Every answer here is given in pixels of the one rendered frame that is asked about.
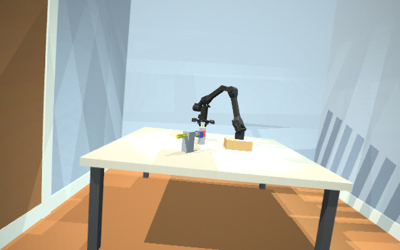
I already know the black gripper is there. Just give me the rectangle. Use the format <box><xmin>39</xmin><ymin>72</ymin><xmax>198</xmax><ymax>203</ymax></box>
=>
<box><xmin>192</xmin><ymin>112</ymin><xmax>215</xmax><ymax>127</ymax></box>

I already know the yellow square bar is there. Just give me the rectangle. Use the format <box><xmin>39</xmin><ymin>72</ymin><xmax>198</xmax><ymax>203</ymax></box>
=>
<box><xmin>198</xmin><ymin>126</ymin><xmax>206</xmax><ymax>145</ymax></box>

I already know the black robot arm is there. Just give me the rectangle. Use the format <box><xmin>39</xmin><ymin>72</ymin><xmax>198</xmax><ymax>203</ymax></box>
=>
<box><xmin>193</xmin><ymin>85</ymin><xmax>246</xmax><ymax>140</ymax></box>

